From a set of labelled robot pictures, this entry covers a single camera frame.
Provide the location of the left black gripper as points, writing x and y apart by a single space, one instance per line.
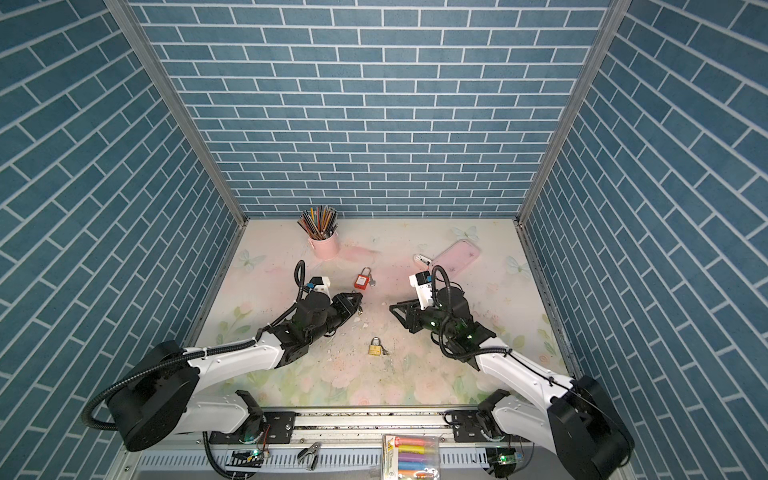
345 306

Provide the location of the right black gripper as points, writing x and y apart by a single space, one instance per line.
413 314

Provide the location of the red padlock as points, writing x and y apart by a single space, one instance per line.
363 279

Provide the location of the large brass padlock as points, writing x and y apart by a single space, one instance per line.
375 347

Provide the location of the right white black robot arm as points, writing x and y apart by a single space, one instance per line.
573 418

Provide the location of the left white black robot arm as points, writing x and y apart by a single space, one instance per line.
160 396

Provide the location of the white small device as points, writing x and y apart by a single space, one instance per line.
419 258

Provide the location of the pink pencil cup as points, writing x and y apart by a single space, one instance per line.
326 249

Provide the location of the pink case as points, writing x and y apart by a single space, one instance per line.
457 257

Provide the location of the coloured pencils bundle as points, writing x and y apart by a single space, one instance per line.
319 223

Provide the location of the marker pack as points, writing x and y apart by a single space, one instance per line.
410 457

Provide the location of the black metal clip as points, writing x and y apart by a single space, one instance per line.
309 456

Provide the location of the right circuit board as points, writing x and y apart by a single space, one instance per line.
502 462

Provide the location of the circuit board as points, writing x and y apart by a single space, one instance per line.
249 458
502 462

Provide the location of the left circuit board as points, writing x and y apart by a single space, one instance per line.
249 458

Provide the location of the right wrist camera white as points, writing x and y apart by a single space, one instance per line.
422 283

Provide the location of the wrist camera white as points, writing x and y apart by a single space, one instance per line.
319 284
422 283

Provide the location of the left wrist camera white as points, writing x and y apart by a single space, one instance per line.
319 284

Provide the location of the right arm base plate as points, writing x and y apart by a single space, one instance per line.
476 426

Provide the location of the aluminium front rail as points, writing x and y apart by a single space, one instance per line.
351 440

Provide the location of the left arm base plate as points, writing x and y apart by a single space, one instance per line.
271 427

